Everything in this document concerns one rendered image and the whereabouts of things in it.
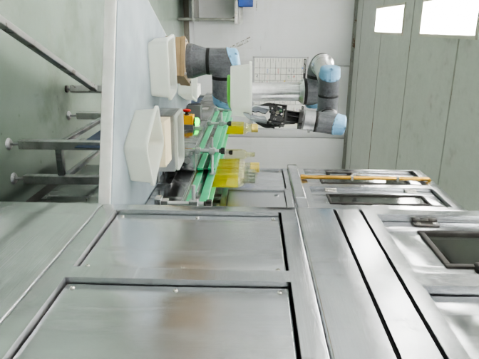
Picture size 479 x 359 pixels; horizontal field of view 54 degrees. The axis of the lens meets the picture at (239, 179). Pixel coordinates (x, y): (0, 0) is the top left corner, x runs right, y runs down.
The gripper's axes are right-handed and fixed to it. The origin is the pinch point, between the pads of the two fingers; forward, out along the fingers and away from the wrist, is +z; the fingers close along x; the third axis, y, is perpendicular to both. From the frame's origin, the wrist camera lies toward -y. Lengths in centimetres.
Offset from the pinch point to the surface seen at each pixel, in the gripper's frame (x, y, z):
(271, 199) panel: 31, -54, -16
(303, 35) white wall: -221, -585, -51
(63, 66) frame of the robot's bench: -18, -56, 94
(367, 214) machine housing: 29, 56, -34
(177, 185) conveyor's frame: 30.2, -12.9, 23.1
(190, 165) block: 21.4, -30.8, 21.7
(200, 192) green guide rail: 31.6, -11.8, 13.7
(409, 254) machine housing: 35, 72, -40
